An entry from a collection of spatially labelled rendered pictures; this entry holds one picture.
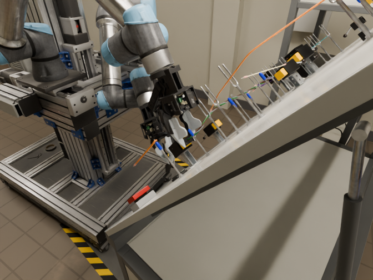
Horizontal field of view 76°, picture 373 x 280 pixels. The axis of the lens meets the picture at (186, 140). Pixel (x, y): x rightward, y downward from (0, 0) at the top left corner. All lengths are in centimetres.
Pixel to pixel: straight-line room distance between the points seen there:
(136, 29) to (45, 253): 171
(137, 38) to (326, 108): 50
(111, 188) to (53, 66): 103
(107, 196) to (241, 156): 171
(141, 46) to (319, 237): 86
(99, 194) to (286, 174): 133
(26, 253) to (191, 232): 141
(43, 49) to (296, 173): 125
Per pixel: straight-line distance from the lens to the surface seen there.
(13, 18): 106
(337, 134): 192
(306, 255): 97
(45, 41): 124
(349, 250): 48
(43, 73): 127
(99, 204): 187
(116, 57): 69
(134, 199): 60
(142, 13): 62
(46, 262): 200
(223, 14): 304
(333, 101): 18
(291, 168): 125
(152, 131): 79
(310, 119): 19
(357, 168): 38
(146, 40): 61
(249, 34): 312
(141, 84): 86
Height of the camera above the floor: 158
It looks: 36 degrees down
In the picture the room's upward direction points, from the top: straight up
